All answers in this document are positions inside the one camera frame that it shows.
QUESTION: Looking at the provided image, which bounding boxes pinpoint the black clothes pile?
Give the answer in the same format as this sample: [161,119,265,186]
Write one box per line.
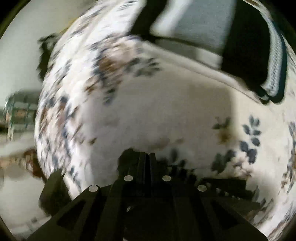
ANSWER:
[37,34,61,82]

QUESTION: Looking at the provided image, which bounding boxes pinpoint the floral white bed blanket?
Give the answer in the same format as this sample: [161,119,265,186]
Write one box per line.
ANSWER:
[35,1,295,240]

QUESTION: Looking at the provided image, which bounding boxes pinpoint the teal storage rack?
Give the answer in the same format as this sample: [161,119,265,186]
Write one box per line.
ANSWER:
[4,90,41,140]

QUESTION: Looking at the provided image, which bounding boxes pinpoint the grey black garment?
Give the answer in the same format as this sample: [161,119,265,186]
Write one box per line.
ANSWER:
[130,1,288,104]

